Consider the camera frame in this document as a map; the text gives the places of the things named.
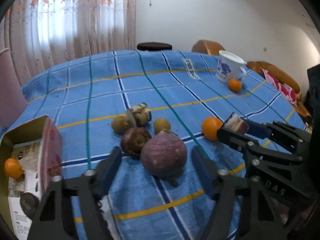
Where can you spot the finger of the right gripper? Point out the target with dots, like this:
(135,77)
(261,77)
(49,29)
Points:
(286,136)
(251,149)

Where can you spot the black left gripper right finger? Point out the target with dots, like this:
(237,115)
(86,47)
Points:
(258,218)

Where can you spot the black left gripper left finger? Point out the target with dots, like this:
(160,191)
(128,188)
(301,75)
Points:
(55,217)

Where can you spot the orange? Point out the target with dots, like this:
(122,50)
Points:
(13,168)
(210,126)
(235,85)

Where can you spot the large purple round fruit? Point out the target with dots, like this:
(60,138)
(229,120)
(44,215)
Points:
(164,156)

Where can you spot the brown kiwi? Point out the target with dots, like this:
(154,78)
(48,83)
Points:
(161,124)
(120,124)

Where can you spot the cut fruit piece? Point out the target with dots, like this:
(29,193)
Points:
(139,115)

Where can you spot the dark red mangosteen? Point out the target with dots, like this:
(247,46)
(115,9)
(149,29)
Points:
(133,141)

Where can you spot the dark fruit in box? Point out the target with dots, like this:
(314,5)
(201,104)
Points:
(29,204)

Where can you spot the brown leather sofa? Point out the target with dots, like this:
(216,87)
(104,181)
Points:
(283,77)

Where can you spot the pink floral cushion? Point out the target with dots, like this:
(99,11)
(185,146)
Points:
(287,91)

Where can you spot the orange in box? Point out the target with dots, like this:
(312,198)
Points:
(13,168)

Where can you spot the white blue floral cup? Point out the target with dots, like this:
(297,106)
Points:
(230,66)

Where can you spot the gold pink tin box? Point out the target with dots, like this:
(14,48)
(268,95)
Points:
(37,146)

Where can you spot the blue plaid tablecloth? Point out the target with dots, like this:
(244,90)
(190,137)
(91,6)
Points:
(83,96)

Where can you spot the brown leather armchair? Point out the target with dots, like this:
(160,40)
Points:
(207,47)

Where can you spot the pink kettle jug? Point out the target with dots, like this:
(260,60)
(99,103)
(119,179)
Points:
(12,100)

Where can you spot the dark round stool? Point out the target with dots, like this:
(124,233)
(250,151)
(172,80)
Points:
(153,46)

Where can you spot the sheer floral curtain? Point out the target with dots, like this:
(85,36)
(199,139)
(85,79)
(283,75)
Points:
(44,33)

